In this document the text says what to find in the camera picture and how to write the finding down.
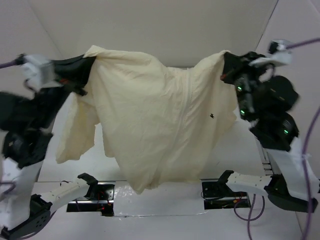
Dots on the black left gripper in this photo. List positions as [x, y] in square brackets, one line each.
[72, 70]

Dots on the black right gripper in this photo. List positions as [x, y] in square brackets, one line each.
[231, 62]

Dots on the cream yellow jacket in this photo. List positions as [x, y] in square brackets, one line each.
[159, 123]

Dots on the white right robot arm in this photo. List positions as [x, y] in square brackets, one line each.
[266, 105]

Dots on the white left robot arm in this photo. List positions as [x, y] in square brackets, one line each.
[26, 123]

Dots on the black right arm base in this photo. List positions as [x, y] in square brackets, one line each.
[217, 196]

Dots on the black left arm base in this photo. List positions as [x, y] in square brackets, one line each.
[100, 200]

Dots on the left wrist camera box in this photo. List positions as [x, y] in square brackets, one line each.
[43, 75]

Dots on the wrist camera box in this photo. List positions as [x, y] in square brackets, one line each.
[43, 75]
[277, 45]

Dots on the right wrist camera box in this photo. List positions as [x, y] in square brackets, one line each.
[277, 45]

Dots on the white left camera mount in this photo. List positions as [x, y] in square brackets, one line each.
[26, 70]

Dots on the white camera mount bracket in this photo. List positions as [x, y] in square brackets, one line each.
[278, 59]

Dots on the aluminium frame rail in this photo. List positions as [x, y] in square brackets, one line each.
[268, 164]

